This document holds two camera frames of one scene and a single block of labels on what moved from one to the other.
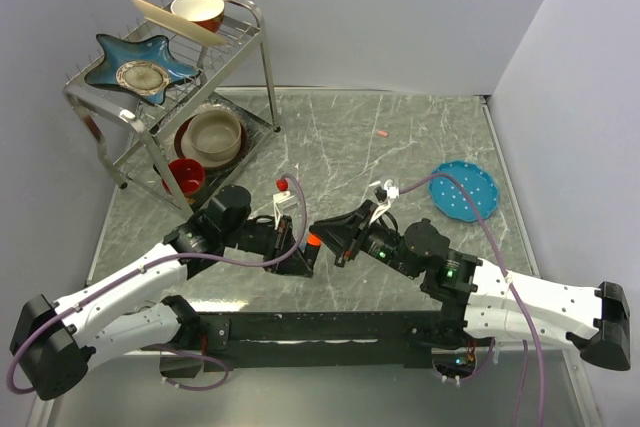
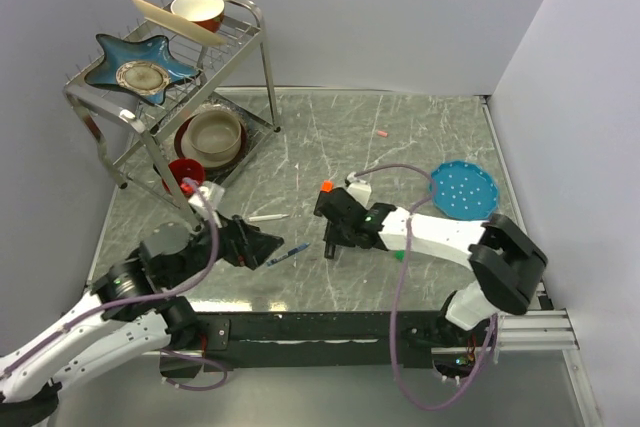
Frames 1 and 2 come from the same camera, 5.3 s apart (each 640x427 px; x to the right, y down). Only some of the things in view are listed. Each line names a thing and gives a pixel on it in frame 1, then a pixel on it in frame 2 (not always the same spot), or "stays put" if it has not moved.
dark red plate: x=181 y=131 stays put
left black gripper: x=280 y=239 → x=254 y=246
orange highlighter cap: x=313 y=240 → x=327 y=186
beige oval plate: x=172 y=20 stays put
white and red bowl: x=200 y=7 stays put
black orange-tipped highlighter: x=311 y=253 → x=325 y=203
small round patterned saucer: x=142 y=77 stays put
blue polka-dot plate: x=479 y=183 stays put
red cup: x=189 y=174 stays put
